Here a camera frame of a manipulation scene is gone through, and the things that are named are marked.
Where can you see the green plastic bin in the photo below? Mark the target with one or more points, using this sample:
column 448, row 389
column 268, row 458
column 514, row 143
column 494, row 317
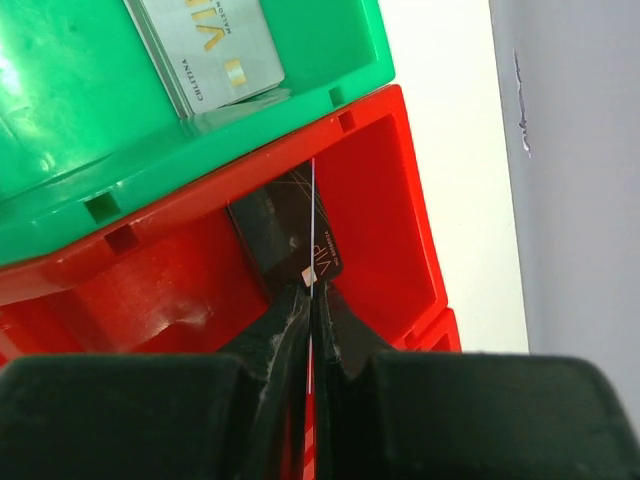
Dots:
column 89, row 135

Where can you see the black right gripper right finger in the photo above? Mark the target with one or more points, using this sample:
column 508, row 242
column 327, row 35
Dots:
column 347, row 410

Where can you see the red middle plastic bin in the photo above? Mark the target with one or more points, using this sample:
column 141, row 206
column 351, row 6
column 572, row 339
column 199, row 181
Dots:
column 109, row 362

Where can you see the black card in red bin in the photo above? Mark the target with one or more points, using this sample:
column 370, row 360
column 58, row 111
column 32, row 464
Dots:
column 273, row 222

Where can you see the red right plastic bin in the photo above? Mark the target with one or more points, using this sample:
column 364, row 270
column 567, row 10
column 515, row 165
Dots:
column 441, row 335

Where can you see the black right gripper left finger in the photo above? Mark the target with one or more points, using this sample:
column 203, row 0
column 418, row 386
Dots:
column 269, row 404

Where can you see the red plastic bin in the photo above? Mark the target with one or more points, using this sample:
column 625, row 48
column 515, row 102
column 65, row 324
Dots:
column 441, row 335
column 109, row 362

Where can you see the black VIP card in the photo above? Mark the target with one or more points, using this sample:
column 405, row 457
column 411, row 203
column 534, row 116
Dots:
column 312, row 276

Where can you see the silver card in green bin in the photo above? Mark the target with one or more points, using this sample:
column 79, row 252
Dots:
column 208, row 54

